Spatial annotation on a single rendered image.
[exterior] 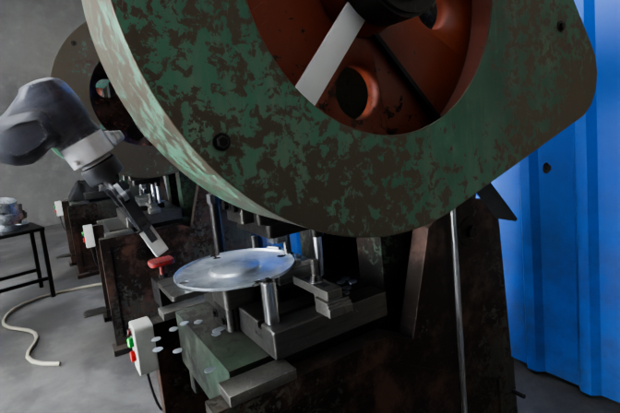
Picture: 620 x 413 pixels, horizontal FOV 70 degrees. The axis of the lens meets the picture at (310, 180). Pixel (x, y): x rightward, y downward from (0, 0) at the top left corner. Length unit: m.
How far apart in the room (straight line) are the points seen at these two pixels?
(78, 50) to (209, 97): 1.83
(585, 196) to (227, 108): 1.45
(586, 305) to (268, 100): 1.56
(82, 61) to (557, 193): 2.09
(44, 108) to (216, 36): 0.47
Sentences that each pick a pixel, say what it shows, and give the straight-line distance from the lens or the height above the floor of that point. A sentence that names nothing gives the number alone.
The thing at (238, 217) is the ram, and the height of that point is 0.91.
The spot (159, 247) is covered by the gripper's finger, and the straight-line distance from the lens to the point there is 1.03.
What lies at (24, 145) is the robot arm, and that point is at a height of 1.12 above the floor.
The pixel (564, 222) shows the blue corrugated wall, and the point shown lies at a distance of 1.90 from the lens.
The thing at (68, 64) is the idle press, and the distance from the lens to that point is 2.36.
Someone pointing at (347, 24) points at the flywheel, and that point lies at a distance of 0.71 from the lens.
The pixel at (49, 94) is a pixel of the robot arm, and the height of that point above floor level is 1.21.
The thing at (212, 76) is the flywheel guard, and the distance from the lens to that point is 0.57.
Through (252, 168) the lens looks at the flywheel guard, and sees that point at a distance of 0.58.
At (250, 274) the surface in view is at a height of 0.78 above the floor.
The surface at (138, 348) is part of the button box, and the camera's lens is 1.32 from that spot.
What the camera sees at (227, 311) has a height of 0.70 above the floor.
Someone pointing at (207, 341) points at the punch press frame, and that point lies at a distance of 1.10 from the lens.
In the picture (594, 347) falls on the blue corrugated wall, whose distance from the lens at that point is 2.00.
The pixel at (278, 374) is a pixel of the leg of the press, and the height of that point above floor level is 0.64.
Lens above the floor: 1.11
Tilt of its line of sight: 7 degrees down
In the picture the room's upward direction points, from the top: 6 degrees counter-clockwise
